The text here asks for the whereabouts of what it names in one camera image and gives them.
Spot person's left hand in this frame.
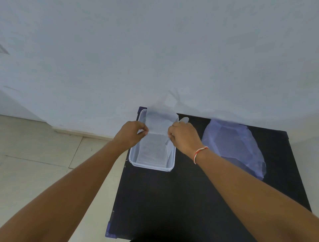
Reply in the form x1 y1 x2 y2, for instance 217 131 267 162
113 121 149 152

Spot person's right hand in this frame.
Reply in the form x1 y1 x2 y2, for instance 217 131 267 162
168 121 204 158

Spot white translucent paper sheet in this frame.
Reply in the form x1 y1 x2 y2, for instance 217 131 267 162
138 108 179 168

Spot person's left forearm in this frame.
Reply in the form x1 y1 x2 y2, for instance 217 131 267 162
0 140 129 242

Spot person's right forearm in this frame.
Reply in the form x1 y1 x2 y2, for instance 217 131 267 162
194 147 319 242

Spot clear plastic container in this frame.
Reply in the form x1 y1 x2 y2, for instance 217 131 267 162
129 109 176 172

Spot pile of white paper sheets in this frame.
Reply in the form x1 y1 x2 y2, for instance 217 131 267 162
201 119 266 181

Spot black table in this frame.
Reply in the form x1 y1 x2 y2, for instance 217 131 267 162
105 107 312 242

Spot red and white thread bracelet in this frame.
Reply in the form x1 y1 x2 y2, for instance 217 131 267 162
193 146 209 165

